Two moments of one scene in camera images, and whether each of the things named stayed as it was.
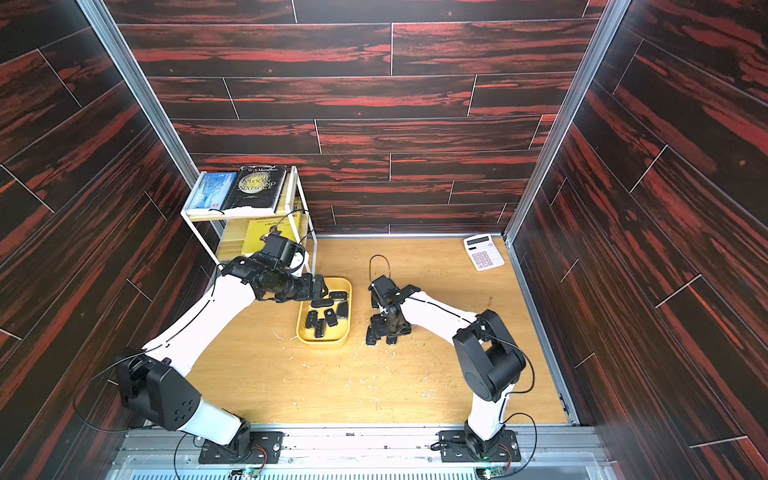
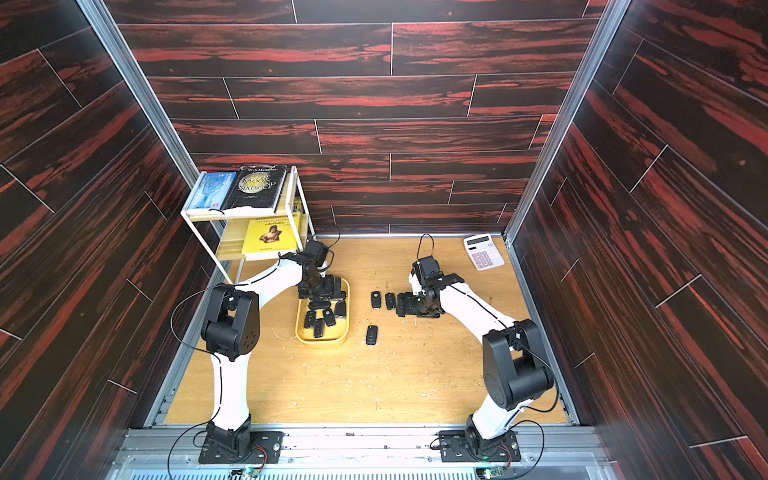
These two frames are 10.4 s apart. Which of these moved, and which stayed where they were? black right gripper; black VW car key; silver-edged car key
Moved: black right gripper
Stayed: black VW car key; silver-edged car key
